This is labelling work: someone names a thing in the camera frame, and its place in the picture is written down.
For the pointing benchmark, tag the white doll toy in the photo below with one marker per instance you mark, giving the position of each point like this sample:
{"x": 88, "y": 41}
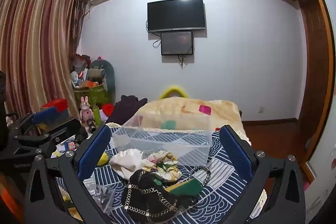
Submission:
{"x": 75, "y": 78}

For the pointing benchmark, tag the black wall television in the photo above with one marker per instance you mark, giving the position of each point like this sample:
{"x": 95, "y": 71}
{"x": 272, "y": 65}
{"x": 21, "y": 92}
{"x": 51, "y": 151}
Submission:
{"x": 176, "y": 14}

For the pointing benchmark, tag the striped red gold curtain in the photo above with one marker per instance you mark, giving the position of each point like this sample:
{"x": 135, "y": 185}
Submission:
{"x": 36, "y": 50}

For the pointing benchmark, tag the small black wall monitor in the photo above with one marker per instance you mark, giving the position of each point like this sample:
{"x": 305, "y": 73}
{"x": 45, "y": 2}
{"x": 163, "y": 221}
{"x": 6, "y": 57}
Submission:
{"x": 176, "y": 43}

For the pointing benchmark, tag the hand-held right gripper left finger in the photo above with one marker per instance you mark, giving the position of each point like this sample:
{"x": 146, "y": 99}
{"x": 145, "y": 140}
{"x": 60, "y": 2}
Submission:
{"x": 94, "y": 149}

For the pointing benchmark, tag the white ruffled cloth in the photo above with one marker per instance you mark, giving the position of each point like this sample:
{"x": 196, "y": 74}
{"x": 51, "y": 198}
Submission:
{"x": 126, "y": 161}

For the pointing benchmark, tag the blue wave patterned sheet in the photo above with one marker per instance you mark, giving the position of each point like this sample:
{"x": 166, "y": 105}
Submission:
{"x": 223, "y": 195}

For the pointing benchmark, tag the beige printed blanket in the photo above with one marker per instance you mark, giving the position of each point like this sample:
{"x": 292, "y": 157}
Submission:
{"x": 189, "y": 113}

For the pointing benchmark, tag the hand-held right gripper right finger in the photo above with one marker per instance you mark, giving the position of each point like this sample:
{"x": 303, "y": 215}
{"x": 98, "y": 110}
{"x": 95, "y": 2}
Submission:
{"x": 236, "y": 151}

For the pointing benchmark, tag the wooden wardrobe frame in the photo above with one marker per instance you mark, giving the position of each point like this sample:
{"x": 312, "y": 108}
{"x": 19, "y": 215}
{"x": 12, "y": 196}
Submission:
{"x": 315, "y": 64}

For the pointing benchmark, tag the clear plastic storage box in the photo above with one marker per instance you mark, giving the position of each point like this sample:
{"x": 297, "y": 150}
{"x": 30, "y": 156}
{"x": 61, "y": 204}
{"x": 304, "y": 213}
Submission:
{"x": 162, "y": 140}

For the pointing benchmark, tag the floral patterned scrunchie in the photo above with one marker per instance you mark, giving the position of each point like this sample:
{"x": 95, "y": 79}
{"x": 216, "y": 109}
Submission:
{"x": 164, "y": 163}

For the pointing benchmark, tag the red cloth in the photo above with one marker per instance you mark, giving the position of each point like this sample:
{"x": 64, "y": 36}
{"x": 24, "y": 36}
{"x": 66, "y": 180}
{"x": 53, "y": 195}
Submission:
{"x": 107, "y": 109}

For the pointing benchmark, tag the green storage box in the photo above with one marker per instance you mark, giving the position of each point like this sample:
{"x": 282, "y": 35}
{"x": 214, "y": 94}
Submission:
{"x": 90, "y": 95}

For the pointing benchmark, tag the yellow soft ball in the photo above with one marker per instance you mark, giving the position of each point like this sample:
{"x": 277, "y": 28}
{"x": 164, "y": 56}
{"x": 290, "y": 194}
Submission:
{"x": 103, "y": 159}

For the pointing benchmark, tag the red box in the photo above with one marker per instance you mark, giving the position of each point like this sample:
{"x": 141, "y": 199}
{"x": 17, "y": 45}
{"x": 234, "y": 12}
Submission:
{"x": 55, "y": 105}

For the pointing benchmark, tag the dark purple cloth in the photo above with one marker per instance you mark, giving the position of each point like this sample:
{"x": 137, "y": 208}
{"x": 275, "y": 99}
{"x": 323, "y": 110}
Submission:
{"x": 126, "y": 107}

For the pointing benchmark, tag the green bottle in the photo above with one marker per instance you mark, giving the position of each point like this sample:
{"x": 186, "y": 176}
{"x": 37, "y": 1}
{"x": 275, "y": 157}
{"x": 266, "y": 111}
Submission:
{"x": 97, "y": 115}

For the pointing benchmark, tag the yellow fuzzy hoop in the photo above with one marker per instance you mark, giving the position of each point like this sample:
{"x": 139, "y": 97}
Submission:
{"x": 173, "y": 88}

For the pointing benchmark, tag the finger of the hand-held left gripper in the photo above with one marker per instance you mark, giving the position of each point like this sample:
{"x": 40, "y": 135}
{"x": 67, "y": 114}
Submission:
{"x": 43, "y": 115}
{"x": 63, "y": 130}

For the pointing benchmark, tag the pink bunny figure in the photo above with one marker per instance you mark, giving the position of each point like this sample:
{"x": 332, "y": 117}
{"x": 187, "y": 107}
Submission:
{"x": 86, "y": 111}

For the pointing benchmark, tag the clear plastic bag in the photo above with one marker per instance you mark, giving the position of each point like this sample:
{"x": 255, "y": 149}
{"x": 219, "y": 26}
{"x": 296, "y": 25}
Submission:
{"x": 101, "y": 196}

